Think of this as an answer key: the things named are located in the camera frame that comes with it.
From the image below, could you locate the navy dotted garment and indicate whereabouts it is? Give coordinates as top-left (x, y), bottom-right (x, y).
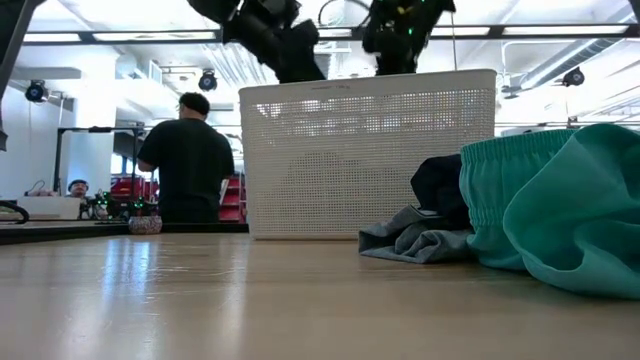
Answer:
top-left (410, 153), bottom-right (471, 231)

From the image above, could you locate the white perforated plastic basket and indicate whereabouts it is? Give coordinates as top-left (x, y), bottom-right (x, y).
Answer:
top-left (238, 68), bottom-right (498, 241)

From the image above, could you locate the dark grey garment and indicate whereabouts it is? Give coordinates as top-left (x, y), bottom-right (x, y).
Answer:
top-left (358, 204), bottom-right (474, 265)

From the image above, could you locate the teal garment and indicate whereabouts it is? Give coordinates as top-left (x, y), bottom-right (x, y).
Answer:
top-left (459, 123), bottom-right (640, 301)

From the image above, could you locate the black ceiling spotlight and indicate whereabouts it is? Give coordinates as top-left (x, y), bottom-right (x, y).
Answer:
top-left (24, 79), bottom-right (50, 104)
top-left (198, 69), bottom-right (219, 93)
top-left (562, 66), bottom-right (586, 88)

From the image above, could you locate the person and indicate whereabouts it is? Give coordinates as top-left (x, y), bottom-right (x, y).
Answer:
top-left (67, 178), bottom-right (91, 200)
top-left (136, 91), bottom-right (236, 224)

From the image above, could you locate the red tool cabinet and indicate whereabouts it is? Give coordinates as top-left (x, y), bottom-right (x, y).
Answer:
top-left (110, 174), bottom-right (160, 201)
top-left (219, 172), bottom-right (247, 224)

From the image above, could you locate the dark equipment with green lights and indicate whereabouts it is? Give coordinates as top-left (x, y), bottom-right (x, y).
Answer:
top-left (79, 189), bottom-right (161, 221)

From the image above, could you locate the white box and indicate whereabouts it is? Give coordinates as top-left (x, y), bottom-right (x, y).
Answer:
top-left (17, 195), bottom-right (82, 221)

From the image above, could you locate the grey ceiling duct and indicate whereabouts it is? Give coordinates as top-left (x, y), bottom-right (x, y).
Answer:
top-left (499, 34), bottom-right (640, 96)

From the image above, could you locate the black metal stand frame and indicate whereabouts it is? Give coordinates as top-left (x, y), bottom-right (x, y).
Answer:
top-left (52, 126), bottom-right (147, 201)

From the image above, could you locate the black cable loop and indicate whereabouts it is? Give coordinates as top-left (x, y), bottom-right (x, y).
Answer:
top-left (0, 199), bottom-right (30, 225)

